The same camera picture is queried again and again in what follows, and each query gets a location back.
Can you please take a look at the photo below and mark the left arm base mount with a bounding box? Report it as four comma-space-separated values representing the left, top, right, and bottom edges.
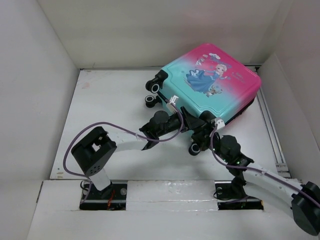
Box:
79, 181, 128, 211

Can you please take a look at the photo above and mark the pink teal suitcase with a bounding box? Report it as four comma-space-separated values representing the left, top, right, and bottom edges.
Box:
143, 42, 262, 156

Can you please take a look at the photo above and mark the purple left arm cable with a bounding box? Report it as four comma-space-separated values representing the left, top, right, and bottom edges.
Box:
62, 99, 185, 203

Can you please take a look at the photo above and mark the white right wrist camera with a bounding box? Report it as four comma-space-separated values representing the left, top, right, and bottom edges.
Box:
211, 117, 226, 131

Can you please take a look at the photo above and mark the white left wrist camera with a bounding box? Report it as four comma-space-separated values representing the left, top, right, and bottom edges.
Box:
166, 95, 179, 114

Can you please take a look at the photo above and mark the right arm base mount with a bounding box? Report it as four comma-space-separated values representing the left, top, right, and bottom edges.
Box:
213, 177, 264, 211

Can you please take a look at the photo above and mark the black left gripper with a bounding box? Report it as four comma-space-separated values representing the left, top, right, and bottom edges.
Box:
157, 107, 205, 138

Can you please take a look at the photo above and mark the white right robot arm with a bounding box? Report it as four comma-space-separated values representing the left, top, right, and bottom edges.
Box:
191, 129, 320, 236

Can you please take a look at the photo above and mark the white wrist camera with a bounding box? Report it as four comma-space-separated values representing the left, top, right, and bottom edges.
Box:
211, 117, 226, 131
166, 95, 179, 114

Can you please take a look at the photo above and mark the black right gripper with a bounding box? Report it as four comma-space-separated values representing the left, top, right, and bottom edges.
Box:
189, 127, 230, 163

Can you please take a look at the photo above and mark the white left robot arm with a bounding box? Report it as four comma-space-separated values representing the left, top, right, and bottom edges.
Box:
71, 107, 213, 199

